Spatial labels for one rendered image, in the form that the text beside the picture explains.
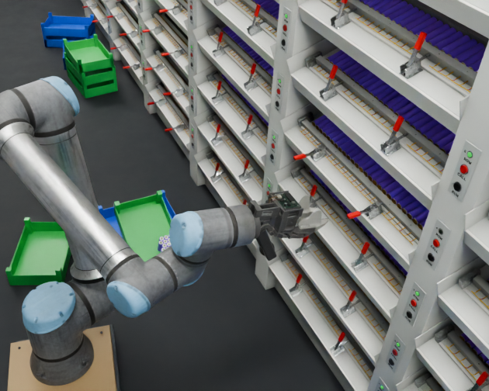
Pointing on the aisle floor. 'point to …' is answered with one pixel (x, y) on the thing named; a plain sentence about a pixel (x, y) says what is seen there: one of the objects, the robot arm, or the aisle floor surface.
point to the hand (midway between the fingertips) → (318, 218)
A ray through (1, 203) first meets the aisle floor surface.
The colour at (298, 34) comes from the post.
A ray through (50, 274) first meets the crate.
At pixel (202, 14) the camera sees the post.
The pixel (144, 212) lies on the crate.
